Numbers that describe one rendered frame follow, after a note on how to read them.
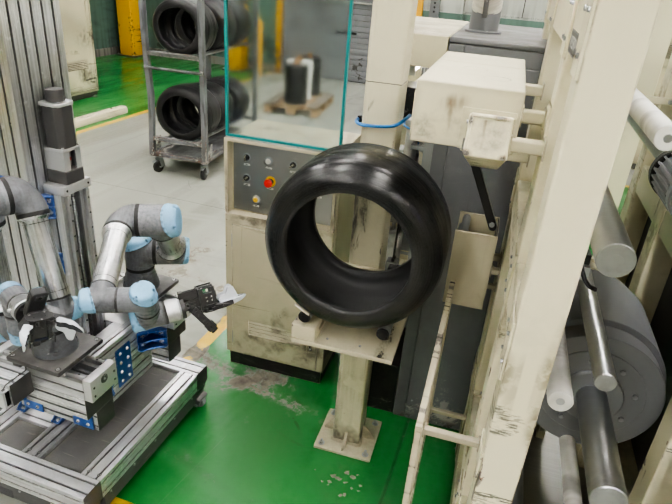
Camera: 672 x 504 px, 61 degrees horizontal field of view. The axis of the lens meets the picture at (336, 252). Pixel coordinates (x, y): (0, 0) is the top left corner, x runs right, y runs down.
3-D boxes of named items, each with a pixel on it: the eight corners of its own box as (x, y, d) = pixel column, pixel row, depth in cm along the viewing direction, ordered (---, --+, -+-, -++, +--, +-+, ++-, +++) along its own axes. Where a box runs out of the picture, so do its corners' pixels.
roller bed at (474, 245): (448, 278, 234) (460, 210, 220) (485, 285, 230) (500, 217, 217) (442, 301, 216) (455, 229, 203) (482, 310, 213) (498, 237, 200)
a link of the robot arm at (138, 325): (130, 325, 172) (135, 339, 179) (167, 314, 176) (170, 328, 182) (125, 303, 176) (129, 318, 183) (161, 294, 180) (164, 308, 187)
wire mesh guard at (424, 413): (427, 409, 251) (453, 268, 220) (431, 410, 251) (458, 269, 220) (384, 602, 173) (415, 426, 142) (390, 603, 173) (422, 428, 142)
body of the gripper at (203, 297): (215, 285, 183) (177, 295, 178) (222, 310, 184) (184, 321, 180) (211, 281, 190) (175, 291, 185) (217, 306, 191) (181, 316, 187)
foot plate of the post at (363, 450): (330, 409, 290) (330, 403, 288) (381, 423, 284) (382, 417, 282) (313, 447, 267) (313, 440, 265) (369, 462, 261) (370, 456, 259)
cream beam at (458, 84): (437, 96, 192) (444, 50, 185) (515, 106, 186) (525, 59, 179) (405, 141, 139) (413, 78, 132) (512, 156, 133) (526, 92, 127)
